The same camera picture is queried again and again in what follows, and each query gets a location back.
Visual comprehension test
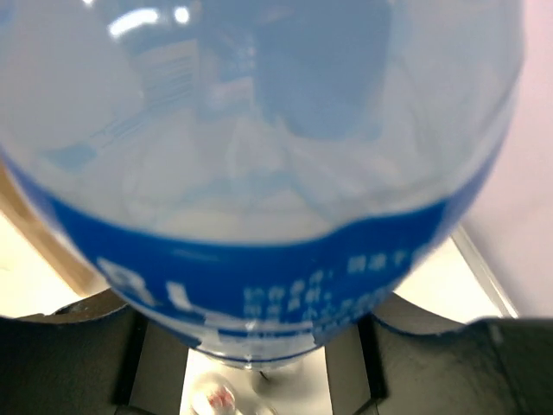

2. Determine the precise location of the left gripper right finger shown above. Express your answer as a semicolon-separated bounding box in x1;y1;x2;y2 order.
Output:
325;295;552;414

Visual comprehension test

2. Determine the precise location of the water bottle blue label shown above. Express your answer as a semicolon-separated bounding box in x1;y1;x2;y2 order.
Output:
1;1;524;369

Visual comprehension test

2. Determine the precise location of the aluminium side rail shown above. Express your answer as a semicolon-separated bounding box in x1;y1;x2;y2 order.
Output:
451;227;518;318

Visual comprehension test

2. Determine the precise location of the wooden two-tier shelf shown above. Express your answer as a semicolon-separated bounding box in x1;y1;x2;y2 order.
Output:
1;163;109;297

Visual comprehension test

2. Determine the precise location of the silver can front left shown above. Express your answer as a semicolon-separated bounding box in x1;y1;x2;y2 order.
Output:
189;373;237;415

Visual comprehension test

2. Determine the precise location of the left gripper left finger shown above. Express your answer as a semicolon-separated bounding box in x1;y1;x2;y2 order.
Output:
1;291;188;414

